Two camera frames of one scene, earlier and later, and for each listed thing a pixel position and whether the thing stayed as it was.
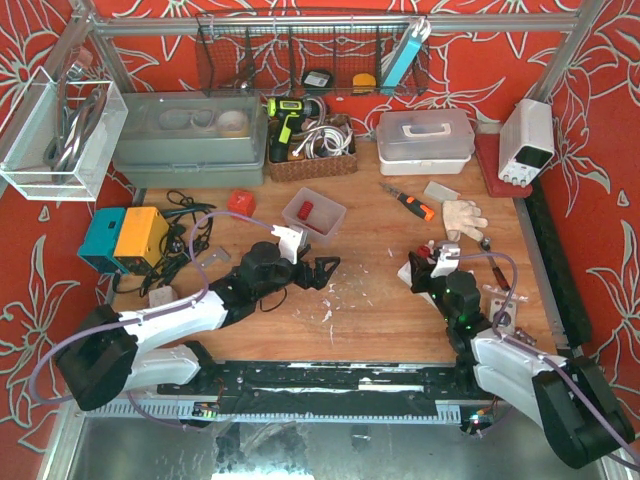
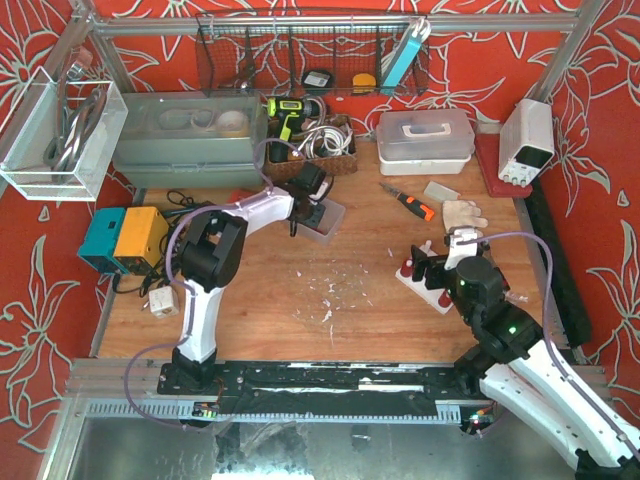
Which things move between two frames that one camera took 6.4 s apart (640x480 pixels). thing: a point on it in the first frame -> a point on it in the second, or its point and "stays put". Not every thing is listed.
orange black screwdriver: x=411 y=204 stays put
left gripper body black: x=305 y=272 -> x=304 y=209
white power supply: x=526 y=141 stays put
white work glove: x=463 y=217 stays put
